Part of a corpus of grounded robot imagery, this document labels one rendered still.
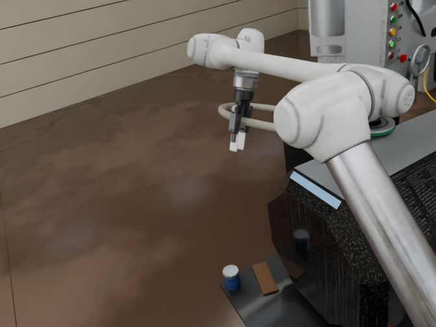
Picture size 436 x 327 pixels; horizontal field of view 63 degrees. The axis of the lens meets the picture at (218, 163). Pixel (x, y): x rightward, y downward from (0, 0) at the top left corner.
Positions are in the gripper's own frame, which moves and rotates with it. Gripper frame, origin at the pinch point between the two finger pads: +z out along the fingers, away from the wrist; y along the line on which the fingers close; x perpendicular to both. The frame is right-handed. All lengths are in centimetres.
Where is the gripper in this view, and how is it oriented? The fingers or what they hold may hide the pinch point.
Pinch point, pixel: (237, 141)
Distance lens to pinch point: 138.7
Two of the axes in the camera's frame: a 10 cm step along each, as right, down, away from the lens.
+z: -1.2, 9.6, 2.7
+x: -8.2, -2.4, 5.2
